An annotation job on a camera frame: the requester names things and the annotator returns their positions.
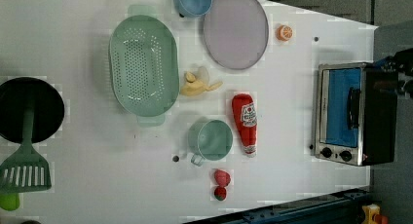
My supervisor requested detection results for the green oval colander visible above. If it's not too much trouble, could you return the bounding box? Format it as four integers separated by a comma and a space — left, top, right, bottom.
108, 5, 179, 128

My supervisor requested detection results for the pink strawberry toy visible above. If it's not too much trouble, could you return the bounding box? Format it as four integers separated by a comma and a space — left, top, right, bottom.
213, 169, 231, 187

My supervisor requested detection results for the lime green object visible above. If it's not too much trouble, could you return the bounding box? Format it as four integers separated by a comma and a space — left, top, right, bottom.
0, 193, 20, 211

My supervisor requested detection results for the blue oven door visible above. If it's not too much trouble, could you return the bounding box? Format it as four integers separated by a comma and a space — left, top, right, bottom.
319, 68, 361, 148

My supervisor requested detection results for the red ketchup bottle toy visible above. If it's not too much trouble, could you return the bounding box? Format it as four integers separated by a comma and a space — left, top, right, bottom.
232, 93, 257, 158

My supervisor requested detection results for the peeled banana toy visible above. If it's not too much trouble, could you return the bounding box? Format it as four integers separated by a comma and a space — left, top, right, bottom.
180, 66, 223, 96

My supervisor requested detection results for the orange half toy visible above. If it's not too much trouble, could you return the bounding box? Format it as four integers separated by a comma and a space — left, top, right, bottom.
276, 25, 293, 42

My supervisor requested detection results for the blue metal frame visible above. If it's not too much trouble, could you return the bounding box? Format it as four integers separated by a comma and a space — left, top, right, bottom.
185, 189, 371, 224

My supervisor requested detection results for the green slotted spatula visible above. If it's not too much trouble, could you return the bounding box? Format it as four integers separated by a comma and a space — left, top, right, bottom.
0, 100, 52, 194

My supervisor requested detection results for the red strawberry toy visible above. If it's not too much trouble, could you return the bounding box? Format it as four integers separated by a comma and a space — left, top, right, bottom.
213, 186, 227, 201

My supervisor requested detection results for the black round pan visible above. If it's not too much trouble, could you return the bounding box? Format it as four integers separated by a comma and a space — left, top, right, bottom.
0, 77, 65, 143

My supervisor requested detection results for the green mug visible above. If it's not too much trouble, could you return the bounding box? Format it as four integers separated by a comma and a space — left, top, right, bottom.
188, 119, 233, 167

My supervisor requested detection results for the lilac round plate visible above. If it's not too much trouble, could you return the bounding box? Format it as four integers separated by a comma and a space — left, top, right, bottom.
203, 0, 269, 69

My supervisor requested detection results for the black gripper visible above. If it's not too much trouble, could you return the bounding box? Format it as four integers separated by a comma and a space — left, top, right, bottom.
374, 48, 413, 97

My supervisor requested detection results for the yellow red toy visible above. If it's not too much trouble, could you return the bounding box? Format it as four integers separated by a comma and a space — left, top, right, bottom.
361, 204, 389, 224

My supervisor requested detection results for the silver black toaster oven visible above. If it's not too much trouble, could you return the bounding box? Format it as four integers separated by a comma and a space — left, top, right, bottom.
314, 62, 397, 167

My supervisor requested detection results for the blue cup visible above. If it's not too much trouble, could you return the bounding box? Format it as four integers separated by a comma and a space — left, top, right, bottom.
173, 0, 212, 18

